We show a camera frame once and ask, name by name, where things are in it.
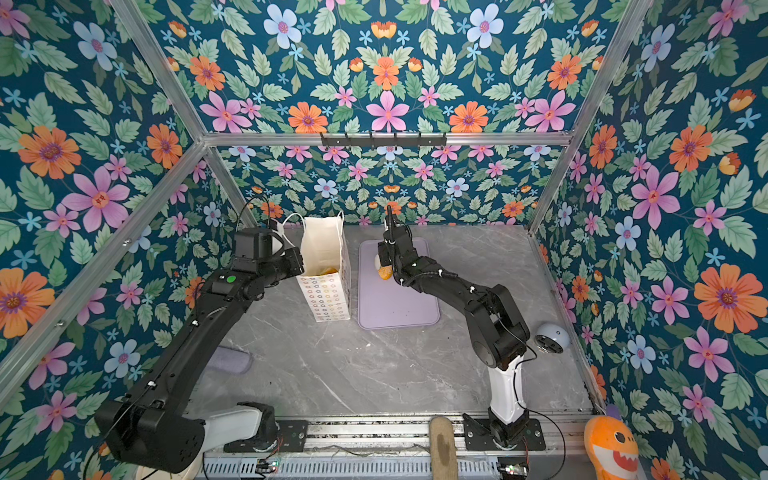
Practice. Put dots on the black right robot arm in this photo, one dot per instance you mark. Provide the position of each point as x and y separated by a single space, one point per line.
497 331

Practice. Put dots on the printed white paper bag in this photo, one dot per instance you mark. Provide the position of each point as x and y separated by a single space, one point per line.
323 245

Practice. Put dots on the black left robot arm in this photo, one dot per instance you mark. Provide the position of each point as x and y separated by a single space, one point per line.
148 427

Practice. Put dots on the orange shark plush toy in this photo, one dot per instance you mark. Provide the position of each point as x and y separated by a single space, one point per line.
611 448

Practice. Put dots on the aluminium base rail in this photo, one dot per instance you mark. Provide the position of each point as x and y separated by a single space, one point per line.
399 447

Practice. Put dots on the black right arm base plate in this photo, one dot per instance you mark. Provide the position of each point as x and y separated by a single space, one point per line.
491 434

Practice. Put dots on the purple flat lid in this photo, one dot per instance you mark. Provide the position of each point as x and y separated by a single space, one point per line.
230 361

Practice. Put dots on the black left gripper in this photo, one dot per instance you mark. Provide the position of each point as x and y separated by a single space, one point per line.
296 260

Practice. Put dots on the oval brown bread roll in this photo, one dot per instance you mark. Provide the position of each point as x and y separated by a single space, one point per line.
385 272

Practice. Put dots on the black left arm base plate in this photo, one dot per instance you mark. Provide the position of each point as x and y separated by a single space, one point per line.
276 436

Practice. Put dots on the black hook rail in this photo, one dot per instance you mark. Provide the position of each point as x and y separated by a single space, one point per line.
371 140

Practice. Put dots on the purple cutting mat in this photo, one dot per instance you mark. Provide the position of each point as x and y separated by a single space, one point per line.
383 304

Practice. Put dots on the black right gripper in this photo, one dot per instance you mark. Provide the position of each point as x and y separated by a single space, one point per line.
384 253

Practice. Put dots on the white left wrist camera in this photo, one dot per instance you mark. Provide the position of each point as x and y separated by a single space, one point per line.
272 242

